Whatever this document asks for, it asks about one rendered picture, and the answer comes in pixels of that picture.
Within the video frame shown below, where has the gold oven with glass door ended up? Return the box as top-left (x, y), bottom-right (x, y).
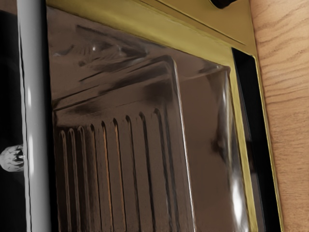
top-left (0, 0), bottom-right (289, 232)

